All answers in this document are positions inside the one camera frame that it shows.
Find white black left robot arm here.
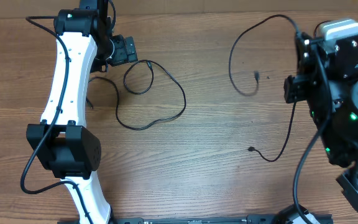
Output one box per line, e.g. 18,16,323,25
26,1,137,223

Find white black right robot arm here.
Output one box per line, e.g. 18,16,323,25
283,32,358,213

